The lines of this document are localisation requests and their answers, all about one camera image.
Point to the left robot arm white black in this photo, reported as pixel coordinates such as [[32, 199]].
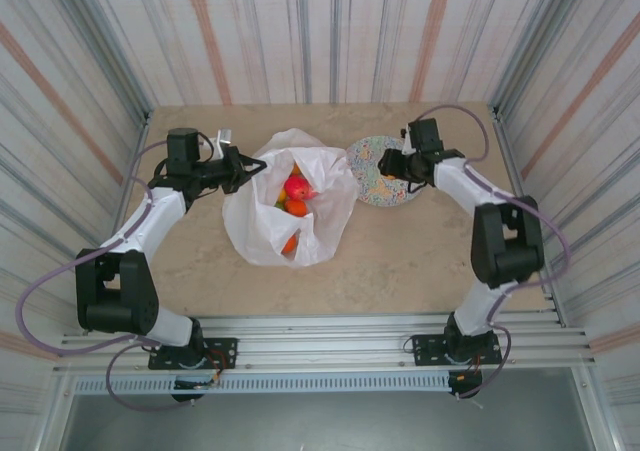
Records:
[[150, 211]]

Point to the round speckled colourful plate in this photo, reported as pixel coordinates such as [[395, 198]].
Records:
[[370, 191]]

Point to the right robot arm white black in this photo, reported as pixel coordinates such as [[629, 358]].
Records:
[[460, 181]]

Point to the aluminium mounting rail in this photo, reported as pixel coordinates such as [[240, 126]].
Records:
[[320, 341]]

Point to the white plastic bag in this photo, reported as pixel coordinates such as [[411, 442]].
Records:
[[260, 241]]

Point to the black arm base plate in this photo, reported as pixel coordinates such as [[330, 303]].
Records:
[[425, 348], [225, 351]]

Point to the black round clamp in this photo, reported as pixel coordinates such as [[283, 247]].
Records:
[[467, 383], [187, 397]]

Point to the small yellow green fruit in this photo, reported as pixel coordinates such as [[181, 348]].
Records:
[[280, 204]]

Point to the aluminium side rail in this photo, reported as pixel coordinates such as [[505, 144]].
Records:
[[120, 221], [520, 191]]

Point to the pinkish red apple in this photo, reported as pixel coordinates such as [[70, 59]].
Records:
[[298, 187]]

